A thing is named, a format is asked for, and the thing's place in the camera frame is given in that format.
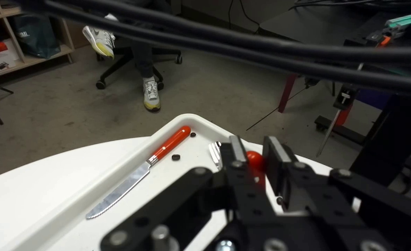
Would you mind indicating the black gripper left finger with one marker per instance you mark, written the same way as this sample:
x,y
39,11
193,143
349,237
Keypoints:
x,y
237,157

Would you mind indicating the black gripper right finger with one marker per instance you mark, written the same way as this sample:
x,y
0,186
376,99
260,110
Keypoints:
x,y
278,157

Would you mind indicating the white rectangular tray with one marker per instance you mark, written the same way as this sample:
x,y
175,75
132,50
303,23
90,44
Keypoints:
x,y
160,181

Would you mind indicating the orange and silver clamp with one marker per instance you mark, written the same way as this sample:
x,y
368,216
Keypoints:
x,y
344,97

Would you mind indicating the seated person dark trousers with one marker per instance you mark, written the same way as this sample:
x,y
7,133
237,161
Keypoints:
x,y
150,92

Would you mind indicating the blue bin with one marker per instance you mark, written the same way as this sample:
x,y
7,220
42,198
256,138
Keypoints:
x,y
372,97

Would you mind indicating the black office chair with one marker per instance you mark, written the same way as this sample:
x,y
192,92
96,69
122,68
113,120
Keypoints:
x,y
115,64

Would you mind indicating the teal tool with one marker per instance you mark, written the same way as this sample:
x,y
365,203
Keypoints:
x,y
407,18

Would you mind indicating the wooden shelf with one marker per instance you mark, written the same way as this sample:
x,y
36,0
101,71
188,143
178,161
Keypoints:
x,y
37,57

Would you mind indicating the dark green bag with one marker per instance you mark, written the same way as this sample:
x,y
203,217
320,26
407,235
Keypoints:
x,y
35,34

